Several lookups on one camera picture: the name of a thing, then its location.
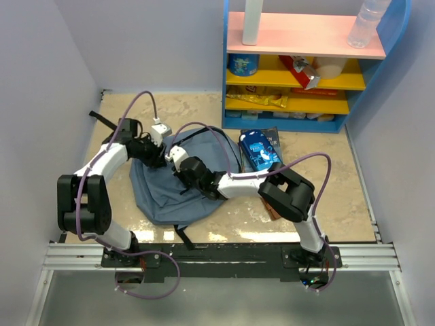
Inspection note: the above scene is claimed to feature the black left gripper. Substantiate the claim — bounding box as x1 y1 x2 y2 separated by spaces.
132 134 167 170

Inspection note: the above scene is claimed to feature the blue fabric backpack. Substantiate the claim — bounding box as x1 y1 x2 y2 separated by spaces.
88 110 243 251

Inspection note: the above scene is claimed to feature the brown leather wallet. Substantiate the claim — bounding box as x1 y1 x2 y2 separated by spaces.
261 199 281 221

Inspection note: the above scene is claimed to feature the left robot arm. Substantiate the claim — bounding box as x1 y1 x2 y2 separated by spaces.
57 112 171 266

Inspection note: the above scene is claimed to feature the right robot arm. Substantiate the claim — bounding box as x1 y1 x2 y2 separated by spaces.
173 156 327 267

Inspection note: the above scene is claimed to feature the yellow chips bag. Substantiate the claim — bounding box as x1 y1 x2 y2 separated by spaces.
226 85 290 108

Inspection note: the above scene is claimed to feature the blue dinosaur pencil case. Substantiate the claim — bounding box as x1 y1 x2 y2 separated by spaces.
237 128 283 173

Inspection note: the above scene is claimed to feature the dark blue book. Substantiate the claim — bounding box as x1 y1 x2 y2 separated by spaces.
239 126 283 174

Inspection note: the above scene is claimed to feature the blue snack can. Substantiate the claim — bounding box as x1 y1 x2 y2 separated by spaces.
228 54 260 77

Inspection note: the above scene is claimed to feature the blue wooden shelf unit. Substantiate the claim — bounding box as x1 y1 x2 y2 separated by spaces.
222 1 411 133

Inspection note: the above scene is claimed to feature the red flat box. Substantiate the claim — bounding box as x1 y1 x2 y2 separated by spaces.
290 88 338 96

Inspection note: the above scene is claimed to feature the red silver snack box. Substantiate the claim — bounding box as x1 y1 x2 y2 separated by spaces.
279 55 321 90

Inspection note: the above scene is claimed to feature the white tall bottle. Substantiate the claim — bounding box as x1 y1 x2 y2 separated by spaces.
242 0 263 46

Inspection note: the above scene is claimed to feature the white round container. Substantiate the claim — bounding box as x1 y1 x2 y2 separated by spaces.
312 57 347 79

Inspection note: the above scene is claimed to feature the clear plastic water bottle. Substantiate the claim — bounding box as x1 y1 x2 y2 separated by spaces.
347 0 392 48

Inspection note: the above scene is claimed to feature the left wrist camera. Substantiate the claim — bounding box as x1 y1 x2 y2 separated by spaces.
150 124 172 147

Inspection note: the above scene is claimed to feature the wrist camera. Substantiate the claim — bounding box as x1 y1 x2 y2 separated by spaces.
165 146 189 172
150 124 172 147

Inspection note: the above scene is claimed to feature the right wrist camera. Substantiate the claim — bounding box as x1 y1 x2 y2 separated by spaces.
165 146 189 172

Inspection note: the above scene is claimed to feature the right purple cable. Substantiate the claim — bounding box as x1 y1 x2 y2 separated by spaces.
168 122 338 293

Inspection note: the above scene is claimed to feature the purple cable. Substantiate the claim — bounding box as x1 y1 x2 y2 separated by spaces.
75 90 181 300
168 122 338 293

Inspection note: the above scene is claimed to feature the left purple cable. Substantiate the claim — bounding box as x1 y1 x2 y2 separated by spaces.
75 90 181 300

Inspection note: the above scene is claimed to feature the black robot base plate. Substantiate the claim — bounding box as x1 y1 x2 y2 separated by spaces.
101 242 343 284

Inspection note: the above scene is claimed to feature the aluminium rail frame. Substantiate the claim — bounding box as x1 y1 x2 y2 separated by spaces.
25 200 417 326

